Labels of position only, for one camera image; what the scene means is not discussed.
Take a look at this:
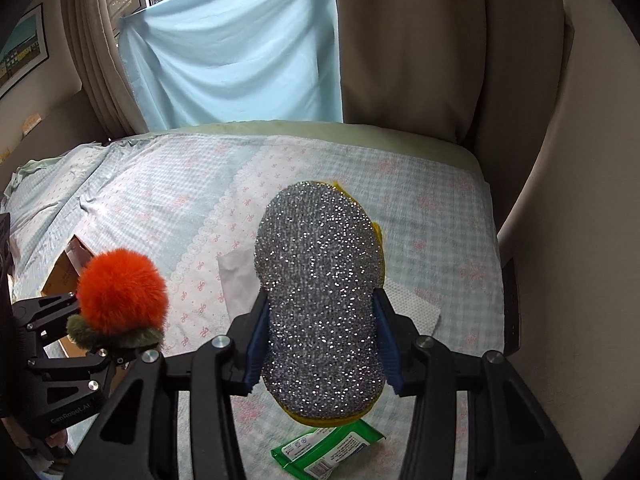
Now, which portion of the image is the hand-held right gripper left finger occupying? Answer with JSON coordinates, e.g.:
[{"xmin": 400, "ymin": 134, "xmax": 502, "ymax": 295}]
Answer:
[{"xmin": 65, "ymin": 286, "xmax": 273, "ymax": 480}]

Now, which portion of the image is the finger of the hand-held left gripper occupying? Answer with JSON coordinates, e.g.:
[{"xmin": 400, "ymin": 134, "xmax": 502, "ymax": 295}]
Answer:
[
  {"xmin": 12, "ymin": 294, "xmax": 85, "ymax": 348},
  {"xmin": 26, "ymin": 342, "xmax": 163, "ymax": 411}
]

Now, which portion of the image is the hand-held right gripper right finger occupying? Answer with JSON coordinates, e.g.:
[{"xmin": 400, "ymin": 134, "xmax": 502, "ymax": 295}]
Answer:
[{"xmin": 371, "ymin": 289, "xmax": 582, "ymax": 480}]

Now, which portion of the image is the orange fluffy pompom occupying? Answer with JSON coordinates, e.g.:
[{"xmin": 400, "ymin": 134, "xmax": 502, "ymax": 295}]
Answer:
[{"xmin": 66, "ymin": 251, "xmax": 170, "ymax": 351}]

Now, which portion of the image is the silver glitter scouring sponge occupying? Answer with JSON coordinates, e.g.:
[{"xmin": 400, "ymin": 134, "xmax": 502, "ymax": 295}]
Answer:
[{"xmin": 252, "ymin": 178, "xmax": 387, "ymax": 428}]

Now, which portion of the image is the cardboard box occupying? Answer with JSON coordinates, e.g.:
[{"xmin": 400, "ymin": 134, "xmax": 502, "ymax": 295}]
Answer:
[{"xmin": 40, "ymin": 235, "xmax": 96, "ymax": 361}]

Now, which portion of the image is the white wipe sheet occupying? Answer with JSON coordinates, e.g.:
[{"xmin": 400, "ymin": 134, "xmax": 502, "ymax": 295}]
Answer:
[{"xmin": 220, "ymin": 252, "xmax": 442, "ymax": 335}]

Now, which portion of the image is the green wet wipes packet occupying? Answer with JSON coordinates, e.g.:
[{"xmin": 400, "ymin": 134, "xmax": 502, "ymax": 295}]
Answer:
[{"xmin": 270, "ymin": 419, "xmax": 387, "ymax": 480}]

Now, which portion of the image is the light green mattress cover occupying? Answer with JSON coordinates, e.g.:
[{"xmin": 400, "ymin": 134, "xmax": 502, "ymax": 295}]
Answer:
[{"xmin": 4, "ymin": 118, "xmax": 482, "ymax": 196}]

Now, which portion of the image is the beige padded headboard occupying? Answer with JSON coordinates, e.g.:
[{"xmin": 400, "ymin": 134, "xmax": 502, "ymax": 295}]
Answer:
[{"xmin": 470, "ymin": 0, "xmax": 640, "ymax": 480}]

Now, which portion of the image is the beige pleated curtain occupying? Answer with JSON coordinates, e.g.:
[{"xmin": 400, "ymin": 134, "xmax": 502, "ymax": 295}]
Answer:
[{"xmin": 60, "ymin": 0, "xmax": 152, "ymax": 137}]

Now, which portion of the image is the light blue hanging cloth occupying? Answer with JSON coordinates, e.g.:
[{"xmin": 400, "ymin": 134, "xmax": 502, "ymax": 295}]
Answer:
[{"xmin": 117, "ymin": 0, "xmax": 346, "ymax": 134}]

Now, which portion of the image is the beige smooth curtain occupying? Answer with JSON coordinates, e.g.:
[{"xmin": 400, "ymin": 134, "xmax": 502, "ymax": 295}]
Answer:
[{"xmin": 332, "ymin": 0, "xmax": 490, "ymax": 147}]

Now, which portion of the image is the framed wall picture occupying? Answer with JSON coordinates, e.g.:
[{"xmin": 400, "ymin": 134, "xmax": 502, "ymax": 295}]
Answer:
[{"xmin": 0, "ymin": 2, "xmax": 51, "ymax": 99}]

